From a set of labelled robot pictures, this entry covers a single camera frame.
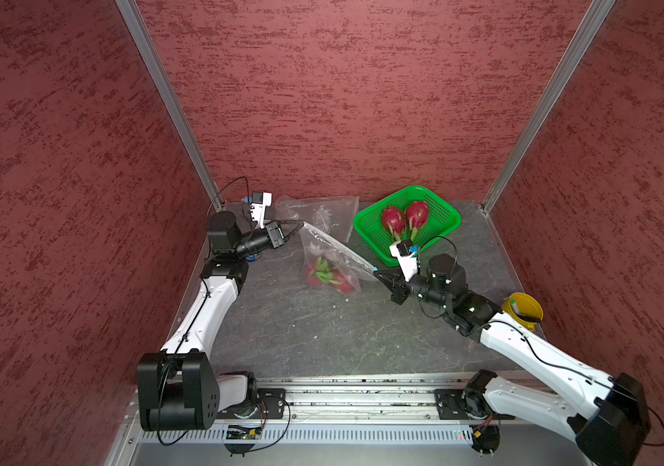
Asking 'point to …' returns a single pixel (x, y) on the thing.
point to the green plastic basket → (369, 227)
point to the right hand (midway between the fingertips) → (377, 277)
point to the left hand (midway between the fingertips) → (301, 228)
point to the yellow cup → (523, 308)
